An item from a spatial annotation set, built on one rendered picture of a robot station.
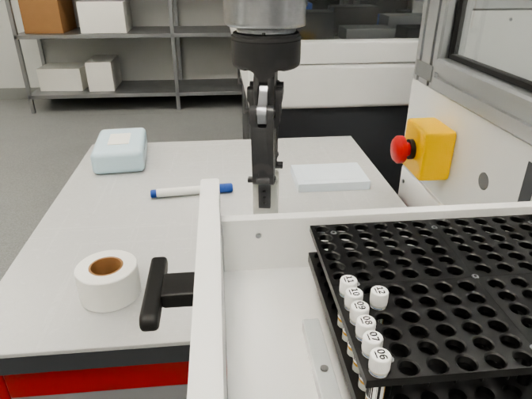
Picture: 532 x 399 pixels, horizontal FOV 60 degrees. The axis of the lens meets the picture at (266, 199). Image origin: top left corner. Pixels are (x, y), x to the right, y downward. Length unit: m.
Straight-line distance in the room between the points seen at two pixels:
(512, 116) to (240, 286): 0.35
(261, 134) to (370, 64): 0.69
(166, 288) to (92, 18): 3.82
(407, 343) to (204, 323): 0.13
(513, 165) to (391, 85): 0.64
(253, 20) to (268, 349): 0.30
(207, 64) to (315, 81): 3.43
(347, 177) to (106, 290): 0.46
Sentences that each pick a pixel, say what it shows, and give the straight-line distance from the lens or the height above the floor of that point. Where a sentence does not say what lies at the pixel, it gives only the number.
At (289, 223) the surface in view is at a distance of 0.45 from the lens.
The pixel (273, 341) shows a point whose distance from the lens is 0.40.
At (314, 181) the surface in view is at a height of 0.78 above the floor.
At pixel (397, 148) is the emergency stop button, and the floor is 0.88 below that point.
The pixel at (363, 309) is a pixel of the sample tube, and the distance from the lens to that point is 0.31.
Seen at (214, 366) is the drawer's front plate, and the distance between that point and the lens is 0.25.
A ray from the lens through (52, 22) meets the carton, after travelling 4.22.
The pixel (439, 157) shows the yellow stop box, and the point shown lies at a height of 0.88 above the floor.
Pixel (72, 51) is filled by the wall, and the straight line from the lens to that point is 4.67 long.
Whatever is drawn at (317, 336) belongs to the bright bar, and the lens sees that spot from 0.38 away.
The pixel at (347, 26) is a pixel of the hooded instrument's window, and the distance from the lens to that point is 1.13.
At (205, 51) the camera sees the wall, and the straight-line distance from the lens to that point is 4.49.
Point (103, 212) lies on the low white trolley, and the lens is 0.78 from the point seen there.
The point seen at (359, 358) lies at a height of 0.90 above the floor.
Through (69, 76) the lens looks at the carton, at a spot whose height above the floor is 0.27.
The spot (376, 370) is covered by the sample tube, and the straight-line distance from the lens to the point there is 0.29.
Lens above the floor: 1.11
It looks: 27 degrees down
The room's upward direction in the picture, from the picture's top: straight up
